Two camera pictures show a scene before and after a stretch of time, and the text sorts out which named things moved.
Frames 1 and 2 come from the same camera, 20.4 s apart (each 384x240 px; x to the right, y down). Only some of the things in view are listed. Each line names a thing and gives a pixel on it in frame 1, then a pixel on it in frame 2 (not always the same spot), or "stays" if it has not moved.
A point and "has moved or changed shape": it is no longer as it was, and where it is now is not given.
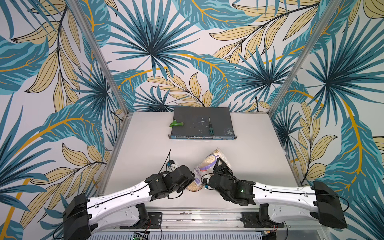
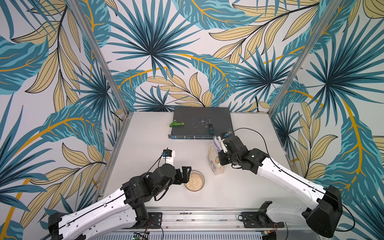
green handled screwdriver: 211,130 stays
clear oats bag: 205,167 has moved or changed shape
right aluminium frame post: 330,10 stays
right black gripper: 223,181 → 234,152
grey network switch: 196,119 stays
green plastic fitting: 175,123 stays
